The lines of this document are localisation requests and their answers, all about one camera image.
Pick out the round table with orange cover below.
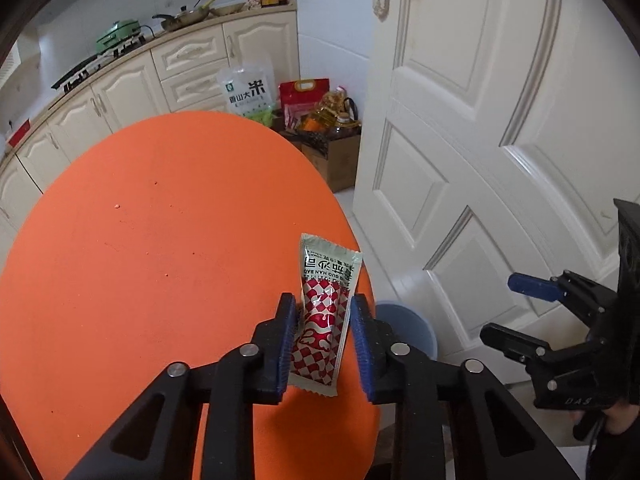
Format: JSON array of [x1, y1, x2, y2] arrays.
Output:
[[0, 111, 382, 480]]

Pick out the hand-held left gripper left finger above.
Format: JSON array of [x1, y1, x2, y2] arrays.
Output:
[[65, 292, 301, 480]]

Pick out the blue plastic bucket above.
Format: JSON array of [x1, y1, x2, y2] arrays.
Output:
[[374, 301, 438, 361]]

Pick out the red basin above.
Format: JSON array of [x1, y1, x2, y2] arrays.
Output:
[[7, 119, 32, 146]]

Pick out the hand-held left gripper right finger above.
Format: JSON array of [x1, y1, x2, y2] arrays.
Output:
[[350, 294, 581, 480]]

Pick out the white panel door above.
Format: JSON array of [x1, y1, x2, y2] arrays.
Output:
[[352, 0, 640, 411]]

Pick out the metal wok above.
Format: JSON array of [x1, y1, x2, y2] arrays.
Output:
[[152, 0, 211, 31]]

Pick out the red checkered sauce sachet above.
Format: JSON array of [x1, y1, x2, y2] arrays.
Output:
[[289, 232, 363, 398]]

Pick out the cardboard box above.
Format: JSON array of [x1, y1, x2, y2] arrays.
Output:
[[285, 127, 362, 193]]

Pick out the black gas stove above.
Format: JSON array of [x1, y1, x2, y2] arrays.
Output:
[[51, 57, 116, 93]]

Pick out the person's right hand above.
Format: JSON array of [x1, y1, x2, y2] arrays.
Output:
[[570, 399, 633, 436]]

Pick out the cream lower kitchen cabinets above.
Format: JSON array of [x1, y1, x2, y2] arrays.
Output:
[[0, 7, 301, 231]]

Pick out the white rice bag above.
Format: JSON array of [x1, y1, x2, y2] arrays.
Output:
[[216, 62, 277, 117]]

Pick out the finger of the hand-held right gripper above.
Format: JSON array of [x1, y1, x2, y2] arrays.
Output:
[[479, 322, 603, 366], [506, 270, 620, 323]]

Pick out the green electric cooker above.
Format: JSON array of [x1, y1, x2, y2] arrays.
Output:
[[95, 19, 143, 53]]

